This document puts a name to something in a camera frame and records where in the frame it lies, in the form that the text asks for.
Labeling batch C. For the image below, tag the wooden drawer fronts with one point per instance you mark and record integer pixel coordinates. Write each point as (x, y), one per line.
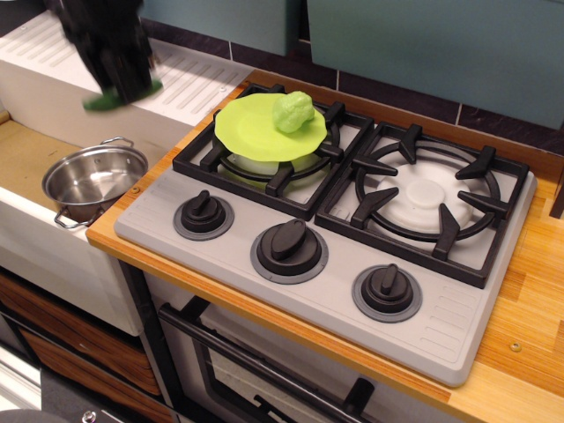
(83, 349)

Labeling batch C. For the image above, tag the light green toy cauliflower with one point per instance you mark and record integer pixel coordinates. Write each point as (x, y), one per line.
(291, 111)

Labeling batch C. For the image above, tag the black left stove knob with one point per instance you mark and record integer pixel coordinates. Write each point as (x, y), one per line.
(204, 217)

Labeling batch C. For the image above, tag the small stainless steel pot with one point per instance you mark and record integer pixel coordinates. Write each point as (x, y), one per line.
(88, 182)

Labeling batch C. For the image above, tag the black right stove knob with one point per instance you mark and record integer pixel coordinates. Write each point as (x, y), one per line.
(387, 294)

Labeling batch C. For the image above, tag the dark green toy pickle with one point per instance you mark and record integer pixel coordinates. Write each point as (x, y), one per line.
(110, 99)

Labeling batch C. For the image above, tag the grey toy stove top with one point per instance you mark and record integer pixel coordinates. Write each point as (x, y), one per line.
(440, 341)

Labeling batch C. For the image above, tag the black left burner grate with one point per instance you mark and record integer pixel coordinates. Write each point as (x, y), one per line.
(295, 187)

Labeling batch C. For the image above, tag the white toy sink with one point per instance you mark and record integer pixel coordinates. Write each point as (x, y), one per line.
(43, 86)

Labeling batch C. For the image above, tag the lime green plastic plate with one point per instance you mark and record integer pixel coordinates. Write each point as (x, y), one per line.
(245, 127)

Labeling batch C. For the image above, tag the black middle stove knob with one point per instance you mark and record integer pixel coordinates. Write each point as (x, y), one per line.
(290, 253)

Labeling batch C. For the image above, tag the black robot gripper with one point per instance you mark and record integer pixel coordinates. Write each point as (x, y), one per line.
(109, 32)

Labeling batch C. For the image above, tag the black burner grate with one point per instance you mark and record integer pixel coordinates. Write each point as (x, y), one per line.
(449, 208)
(295, 187)

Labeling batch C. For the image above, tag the black stove knob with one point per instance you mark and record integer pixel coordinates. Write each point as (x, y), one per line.
(387, 294)
(290, 253)
(204, 217)

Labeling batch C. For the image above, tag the black right burner grate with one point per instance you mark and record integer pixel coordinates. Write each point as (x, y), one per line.
(449, 208)

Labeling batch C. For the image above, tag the toy oven door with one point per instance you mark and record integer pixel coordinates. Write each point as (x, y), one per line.
(251, 374)

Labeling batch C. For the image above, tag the black oven door handle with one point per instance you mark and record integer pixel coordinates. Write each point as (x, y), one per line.
(349, 411)

